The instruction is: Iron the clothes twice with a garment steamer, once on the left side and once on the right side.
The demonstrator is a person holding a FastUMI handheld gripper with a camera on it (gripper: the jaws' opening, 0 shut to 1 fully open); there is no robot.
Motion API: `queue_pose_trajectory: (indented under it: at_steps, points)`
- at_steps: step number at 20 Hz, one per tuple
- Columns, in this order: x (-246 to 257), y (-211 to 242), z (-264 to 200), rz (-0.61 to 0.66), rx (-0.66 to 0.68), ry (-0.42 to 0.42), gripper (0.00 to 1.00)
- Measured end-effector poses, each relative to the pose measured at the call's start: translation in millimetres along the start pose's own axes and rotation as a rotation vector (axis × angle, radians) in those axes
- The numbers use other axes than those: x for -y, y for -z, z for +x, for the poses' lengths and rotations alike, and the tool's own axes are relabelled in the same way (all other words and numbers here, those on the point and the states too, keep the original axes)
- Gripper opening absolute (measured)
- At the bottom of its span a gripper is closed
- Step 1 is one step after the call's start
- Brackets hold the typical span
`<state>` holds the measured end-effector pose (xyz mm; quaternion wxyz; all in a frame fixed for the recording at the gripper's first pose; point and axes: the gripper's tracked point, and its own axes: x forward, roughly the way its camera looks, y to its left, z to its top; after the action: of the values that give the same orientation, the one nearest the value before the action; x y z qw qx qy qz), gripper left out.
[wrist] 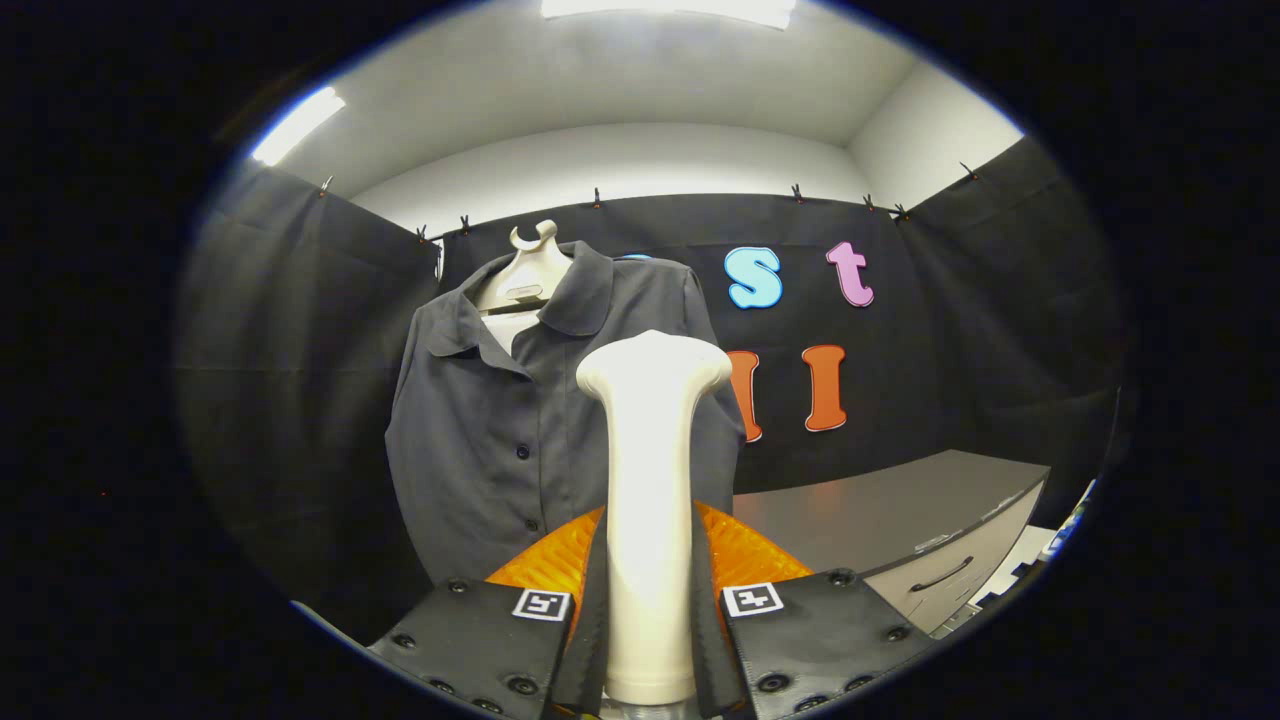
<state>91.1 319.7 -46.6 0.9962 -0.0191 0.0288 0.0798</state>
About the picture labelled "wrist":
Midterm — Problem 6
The narrow ceiling light strip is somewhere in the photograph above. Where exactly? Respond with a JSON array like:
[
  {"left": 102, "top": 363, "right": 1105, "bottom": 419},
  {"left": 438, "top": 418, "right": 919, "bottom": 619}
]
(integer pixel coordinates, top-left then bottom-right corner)
[{"left": 250, "top": 86, "right": 347, "bottom": 168}]

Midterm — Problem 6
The black backdrop cloth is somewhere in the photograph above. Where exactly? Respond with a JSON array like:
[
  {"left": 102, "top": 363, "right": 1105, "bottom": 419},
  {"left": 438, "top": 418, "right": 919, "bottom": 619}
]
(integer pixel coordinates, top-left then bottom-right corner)
[{"left": 175, "top": 135, "right": 1131, "bottom": 641}]

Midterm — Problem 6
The white garment steamer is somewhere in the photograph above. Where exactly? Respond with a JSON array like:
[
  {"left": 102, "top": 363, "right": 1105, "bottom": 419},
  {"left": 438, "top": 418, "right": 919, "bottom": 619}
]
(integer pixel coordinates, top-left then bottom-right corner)
[{"left": 576, "top": 330, "right": 734, "bottom": 707}]

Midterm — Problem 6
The grey-topped beige cabinet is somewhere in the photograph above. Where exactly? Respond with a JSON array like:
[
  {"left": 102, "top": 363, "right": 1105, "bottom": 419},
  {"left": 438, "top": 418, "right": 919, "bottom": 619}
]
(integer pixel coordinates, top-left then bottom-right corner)
[{"left": 733, "top": 449, "right": 1051, "bottom": 636}]

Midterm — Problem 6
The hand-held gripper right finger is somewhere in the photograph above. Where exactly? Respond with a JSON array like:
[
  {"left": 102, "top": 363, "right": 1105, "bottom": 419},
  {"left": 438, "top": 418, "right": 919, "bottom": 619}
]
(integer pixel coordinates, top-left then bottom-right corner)
[{"left": 692, "top": 500, "right": 936, "bottom": 720}]

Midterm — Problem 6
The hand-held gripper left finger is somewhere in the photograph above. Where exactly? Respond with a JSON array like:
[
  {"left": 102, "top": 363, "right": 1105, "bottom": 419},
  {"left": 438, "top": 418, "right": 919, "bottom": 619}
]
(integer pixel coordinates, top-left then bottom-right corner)
[{"left": 365, "top": 505, "right": 609, "bottom": 720}]

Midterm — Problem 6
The grey button-up shirt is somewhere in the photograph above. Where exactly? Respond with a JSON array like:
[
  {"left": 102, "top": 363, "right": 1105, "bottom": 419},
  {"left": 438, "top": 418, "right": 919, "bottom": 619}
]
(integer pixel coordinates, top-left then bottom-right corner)
[{"left": 385, "top": 240, "right": 748, "bottom": 586}]

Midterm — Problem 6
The large ceiling light panel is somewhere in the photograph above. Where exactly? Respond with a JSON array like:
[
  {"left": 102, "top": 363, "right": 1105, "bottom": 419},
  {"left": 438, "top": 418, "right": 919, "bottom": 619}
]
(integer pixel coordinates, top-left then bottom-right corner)
[{"left": 540, "top": 0, "right": 798, "bottom": 31}]

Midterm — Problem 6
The cream garment hanger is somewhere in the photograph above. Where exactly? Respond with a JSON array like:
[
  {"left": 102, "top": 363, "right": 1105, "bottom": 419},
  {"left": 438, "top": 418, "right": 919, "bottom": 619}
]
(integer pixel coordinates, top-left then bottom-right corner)
[{"left": 475, "top": 220, "right": 576, "bottom": 317}]

